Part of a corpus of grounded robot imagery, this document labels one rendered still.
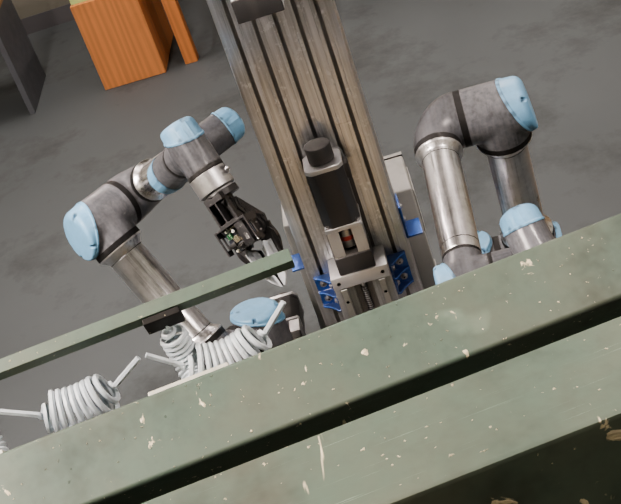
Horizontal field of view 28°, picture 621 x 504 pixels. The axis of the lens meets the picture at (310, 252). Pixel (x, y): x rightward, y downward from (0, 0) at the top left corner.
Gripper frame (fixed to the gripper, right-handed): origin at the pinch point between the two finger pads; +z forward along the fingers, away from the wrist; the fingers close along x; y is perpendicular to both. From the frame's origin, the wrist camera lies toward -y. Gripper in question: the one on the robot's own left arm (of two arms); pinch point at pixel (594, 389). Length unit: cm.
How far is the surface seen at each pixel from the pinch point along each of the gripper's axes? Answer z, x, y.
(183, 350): -8, -28, -70
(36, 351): -13, -27, -88
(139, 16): -439, 374, 72
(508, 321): 10, -53, -39
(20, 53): -468, 425, 8
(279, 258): -13, -38, -57
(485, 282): 4, -53, -40
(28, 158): -377, 412, -8
